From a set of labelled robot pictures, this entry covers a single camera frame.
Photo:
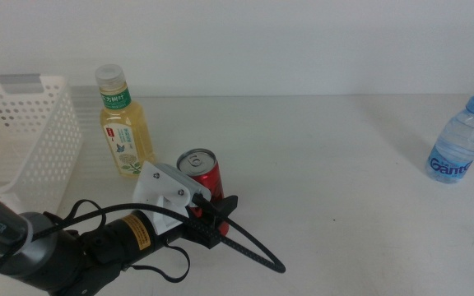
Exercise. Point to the clear water bottle blue cap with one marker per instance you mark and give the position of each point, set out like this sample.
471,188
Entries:
457,148

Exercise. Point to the red cola can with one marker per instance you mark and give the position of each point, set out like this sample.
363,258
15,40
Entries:
212,181

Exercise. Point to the yellow tea bottle green label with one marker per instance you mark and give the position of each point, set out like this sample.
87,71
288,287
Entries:
126,135

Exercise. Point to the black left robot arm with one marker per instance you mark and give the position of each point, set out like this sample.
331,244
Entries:
2,226

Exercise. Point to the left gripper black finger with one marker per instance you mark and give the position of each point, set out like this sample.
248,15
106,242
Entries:
225,207

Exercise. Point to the white perforated plastic basket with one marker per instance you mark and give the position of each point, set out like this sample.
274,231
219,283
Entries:
35,164

